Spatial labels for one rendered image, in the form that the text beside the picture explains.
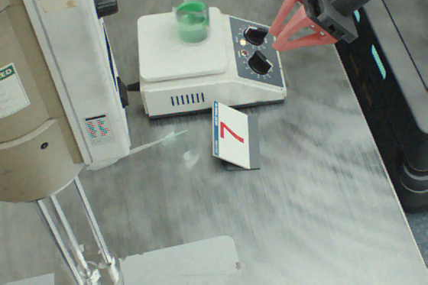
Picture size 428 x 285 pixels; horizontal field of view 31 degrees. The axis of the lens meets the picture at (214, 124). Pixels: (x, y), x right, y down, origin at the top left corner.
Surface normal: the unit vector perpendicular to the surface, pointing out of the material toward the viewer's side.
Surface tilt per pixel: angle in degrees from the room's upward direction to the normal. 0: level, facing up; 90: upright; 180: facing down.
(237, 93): 90
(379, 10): 0
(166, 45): 0
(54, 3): 90
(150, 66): 0
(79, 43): 90
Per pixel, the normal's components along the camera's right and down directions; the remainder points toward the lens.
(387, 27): -0.08, -0.60
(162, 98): 0.10, 0.79
